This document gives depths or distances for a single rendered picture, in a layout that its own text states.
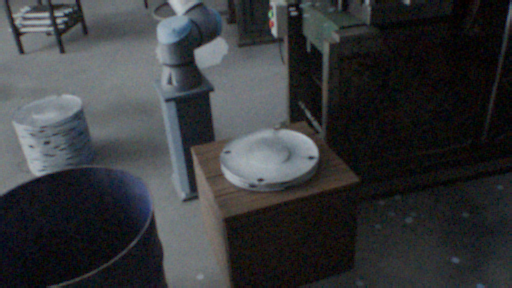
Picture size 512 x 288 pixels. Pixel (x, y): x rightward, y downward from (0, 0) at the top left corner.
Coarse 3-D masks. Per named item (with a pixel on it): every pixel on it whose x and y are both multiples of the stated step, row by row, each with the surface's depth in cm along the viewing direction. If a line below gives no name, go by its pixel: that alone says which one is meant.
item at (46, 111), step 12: (48, 96) 217; (60, 96) 218; (72, 96) 216; (24, 108) 209; (36, 108) 208; (48, 108) 206; (60, 108) 206; (72, 108) 206; (24, 120) 199; (36, 120) 199; (48, 120) 198; (60, 120) 196
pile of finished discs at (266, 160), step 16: (240, 144) 148; (256, 144) 147; (272, 144) 145; (288, 144) 146; (304, 144) 145; (224, 160) 141; (240, 160) 140; (256, 160) 139; (272, 160) 138; (288, 160) 138; (304, 160) 138; (240, 176) 133; (256, 176) 133; (272, 176) 132; (288, 176) 132; (304, 176) 133
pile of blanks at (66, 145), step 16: (80, 112) 207; (16, 128) 198; (48, 128) 195; (64, 128) 199; (80, 128) 206; (32, 144) 198; (48, 144) 199; (64, 144) 201; (80, 144) 207; (32, 160) 205; (48, 160) 203; (64, 160) 204; (80, 160) 210
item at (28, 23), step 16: (48, 0) 321; (16, 16) 341; (32, 16) 338; (48, 16) 336; (64, 16) 337; (80, 16) 361; (16, 32) 337; (32, 32) 339; (48, 32) 338; (64, 32) 342; (64, 48) 341
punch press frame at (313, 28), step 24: (312, 0) 183; (456, 0) 159; (312, 24) 181; (336, 24) 157; (360, 24) 156; (384, 24) 158; (408, 24) 160; (456, 24) 164; (312, 48) 190; (312, 120) 199
